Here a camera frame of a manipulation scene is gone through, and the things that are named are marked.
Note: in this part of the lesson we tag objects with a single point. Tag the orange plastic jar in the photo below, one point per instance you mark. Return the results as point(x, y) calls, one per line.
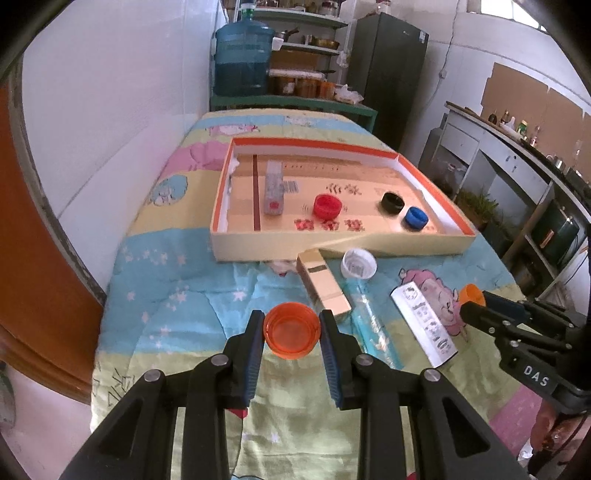
point(307, 87)
point(327, 89)
point(286, 86)

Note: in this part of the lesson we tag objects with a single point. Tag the white shelf rack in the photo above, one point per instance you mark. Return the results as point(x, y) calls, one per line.
point(323, 21)

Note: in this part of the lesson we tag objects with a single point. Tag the light blue lighter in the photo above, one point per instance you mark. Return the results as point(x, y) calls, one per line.
point(371, 323)

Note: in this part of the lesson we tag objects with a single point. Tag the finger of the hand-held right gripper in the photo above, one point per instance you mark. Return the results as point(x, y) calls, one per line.
point(508, 302)
point(485, 318)

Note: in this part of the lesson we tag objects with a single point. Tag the white plastic bag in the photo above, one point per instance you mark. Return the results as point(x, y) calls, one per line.
point(348, 94)

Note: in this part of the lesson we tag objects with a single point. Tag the metal pot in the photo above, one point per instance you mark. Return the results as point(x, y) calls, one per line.
point(284, 35)

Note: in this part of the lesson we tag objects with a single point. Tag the yellow green bottle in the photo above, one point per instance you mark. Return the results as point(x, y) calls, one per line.
point(522, 129)

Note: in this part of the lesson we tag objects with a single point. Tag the dark green fridge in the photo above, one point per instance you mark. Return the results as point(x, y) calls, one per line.
point(388, 78)

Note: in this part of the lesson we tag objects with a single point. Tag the brown wooden door frame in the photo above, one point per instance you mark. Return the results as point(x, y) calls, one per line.
point(27, 277)

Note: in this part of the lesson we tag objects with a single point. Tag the brown cardboard box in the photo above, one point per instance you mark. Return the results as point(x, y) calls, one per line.
point(294, 60)

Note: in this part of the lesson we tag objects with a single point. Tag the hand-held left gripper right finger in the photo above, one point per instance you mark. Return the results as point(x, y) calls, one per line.
point(329, 364)

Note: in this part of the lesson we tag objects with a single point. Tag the blue water jug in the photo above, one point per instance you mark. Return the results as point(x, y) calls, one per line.
point(242, 55)

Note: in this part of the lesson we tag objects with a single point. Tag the dark sauce bottle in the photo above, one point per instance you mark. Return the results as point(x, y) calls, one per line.
point(493, 118)
point(505, 116)

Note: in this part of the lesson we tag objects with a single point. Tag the white printed lighter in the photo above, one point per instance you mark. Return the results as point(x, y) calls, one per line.
point(422, 323)

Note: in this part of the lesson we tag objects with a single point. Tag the black bottle cap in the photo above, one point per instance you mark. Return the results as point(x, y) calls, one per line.
point(393, 202)

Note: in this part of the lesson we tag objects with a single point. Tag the golden metal basin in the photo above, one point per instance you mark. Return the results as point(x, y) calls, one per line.
point(325, 43)

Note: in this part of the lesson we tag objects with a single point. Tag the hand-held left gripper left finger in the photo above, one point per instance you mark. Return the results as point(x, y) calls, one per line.
point(253, 360)

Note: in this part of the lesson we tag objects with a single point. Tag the gold cardboard box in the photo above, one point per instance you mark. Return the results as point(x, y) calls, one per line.
point(323, 286)

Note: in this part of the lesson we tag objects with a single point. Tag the crate with green plants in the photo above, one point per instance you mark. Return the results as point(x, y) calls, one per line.
point(475, 206)

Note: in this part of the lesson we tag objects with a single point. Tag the green appliance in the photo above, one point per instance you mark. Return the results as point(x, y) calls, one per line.
point(554, 233)

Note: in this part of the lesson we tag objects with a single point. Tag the grey counter cabinet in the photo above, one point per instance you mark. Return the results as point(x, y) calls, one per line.
point(508, 175)

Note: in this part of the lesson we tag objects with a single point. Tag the white bottle cap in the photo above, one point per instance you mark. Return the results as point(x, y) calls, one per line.
point(359, 264)

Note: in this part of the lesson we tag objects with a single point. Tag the light orange bottle cap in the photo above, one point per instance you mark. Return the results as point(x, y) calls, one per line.
point(472, 293)

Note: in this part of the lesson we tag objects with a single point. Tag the blue bottle cap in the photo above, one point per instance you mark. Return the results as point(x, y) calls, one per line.
point(414, 218)

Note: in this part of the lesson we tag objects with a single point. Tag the glitter lighter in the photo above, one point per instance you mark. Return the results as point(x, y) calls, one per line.
point(273, 187)

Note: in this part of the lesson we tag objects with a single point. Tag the green table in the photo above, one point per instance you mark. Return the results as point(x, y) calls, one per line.
point(295, 102)

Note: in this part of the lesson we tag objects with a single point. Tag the cardboard sheet on wall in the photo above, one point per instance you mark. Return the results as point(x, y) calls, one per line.
point(531, 101)

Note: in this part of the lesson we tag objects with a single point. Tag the red bottle cap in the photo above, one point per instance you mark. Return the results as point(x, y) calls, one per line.
point(327, 206)

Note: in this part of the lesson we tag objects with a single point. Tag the orange rimmed cardboard tray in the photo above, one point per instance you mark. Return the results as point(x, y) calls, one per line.
point(369, 175)

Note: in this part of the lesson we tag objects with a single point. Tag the window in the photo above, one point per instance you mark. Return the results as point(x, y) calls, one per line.
point(503, 14)

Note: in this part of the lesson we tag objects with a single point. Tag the grey gas cylinder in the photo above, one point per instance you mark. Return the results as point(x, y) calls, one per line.
point(429, 152)

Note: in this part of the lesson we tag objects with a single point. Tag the person's right hand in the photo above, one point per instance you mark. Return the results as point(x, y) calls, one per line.
point(547, 429)

